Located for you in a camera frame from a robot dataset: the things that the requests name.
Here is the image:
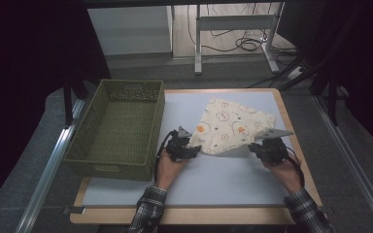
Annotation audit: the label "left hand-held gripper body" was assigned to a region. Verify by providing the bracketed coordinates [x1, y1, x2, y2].
[166, 125, 193, 162]

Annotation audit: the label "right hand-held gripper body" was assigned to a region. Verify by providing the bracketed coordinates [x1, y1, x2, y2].
[254, 128, 294, 165]

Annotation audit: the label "cream printed cloth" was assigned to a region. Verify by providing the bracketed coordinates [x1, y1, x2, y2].
[188, 97, 277, 156]

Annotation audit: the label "green woven plastic basket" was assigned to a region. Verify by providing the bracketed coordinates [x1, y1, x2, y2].
[62, 79, 166, 183]

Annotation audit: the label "person's left hand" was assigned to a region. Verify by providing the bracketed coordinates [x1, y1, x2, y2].
[155, 149, 189, 190]

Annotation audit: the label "person's right hand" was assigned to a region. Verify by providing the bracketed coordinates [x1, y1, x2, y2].
[262, 154, 304, 196]

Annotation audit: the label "black metal stand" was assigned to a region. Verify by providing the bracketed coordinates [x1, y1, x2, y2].
[62, 77, 91, 128]
[310, 62, 352, 127]

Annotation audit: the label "white power strip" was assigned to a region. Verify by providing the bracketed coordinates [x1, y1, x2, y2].
[286, 65, 306, 81]

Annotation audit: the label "white cabinet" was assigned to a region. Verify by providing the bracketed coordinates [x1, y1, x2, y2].
[86, 5, 174, 56]

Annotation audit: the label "dark curtain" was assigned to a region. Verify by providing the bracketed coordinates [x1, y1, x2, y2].
[276, 0, 373, 158]
[0, 0, 112, 216]

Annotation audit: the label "right hand-held gripper black cable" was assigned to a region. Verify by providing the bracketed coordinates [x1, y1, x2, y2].
[285, 147, 306, 189]

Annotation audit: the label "white table board wooden frame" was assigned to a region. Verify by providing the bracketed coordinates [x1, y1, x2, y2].
[81, 90, 313, 208]

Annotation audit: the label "aluminium rail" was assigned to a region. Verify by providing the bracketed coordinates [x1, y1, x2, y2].
[313, 95, 373, 227]
[14, 98, 86, 233]

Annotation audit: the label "black floor cables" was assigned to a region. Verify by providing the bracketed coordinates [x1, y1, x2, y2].
[186, 3, 299, 66]

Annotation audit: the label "white metal desk frame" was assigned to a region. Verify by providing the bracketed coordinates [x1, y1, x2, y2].
[193, 2, 286, 76]

